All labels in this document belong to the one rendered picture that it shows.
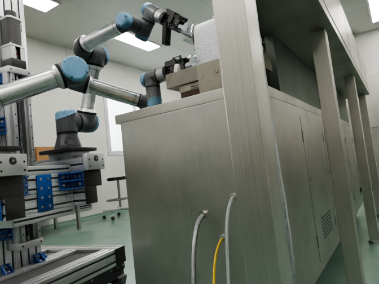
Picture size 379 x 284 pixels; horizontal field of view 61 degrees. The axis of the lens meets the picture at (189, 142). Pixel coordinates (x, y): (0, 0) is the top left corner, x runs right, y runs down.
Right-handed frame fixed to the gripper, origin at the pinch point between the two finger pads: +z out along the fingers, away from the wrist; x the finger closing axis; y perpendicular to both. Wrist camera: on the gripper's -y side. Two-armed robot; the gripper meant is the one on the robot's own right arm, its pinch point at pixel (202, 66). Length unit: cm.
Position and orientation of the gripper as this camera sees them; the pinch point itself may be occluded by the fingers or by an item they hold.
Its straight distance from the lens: 151.8
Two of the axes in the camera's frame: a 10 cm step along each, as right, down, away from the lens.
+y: -1.1, -9.9, 0.8
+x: 5.4, 0.1, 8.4
